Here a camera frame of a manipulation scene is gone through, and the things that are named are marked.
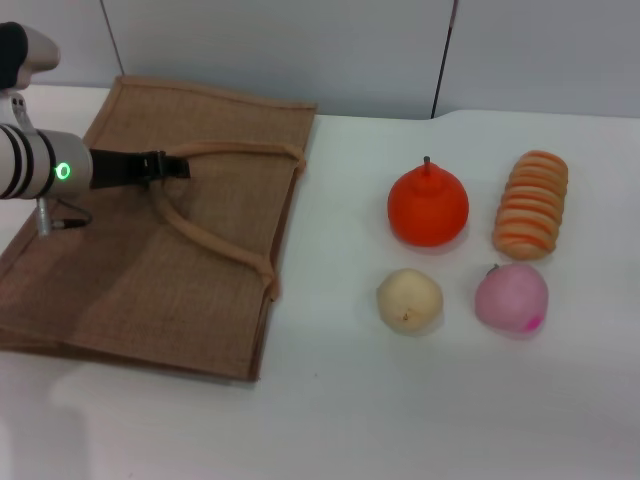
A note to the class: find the pink peach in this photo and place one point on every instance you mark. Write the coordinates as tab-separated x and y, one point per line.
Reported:
507	300

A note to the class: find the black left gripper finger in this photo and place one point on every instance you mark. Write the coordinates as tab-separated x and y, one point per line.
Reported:
156	157
172	171

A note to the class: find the brown jute handbag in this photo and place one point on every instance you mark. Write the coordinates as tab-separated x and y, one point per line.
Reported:
150	280

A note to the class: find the orange tangerine with stem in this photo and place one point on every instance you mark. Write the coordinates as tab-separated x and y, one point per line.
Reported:
427	210

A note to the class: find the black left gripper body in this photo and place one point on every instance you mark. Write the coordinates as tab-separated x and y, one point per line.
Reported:
115	169

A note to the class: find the orange striped bread loaf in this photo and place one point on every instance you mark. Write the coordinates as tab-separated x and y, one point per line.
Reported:
532	210

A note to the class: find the dark vertical wall strip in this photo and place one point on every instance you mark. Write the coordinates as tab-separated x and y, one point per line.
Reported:
444	60

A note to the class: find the beige round pear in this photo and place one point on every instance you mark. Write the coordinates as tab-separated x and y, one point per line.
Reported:
410	300

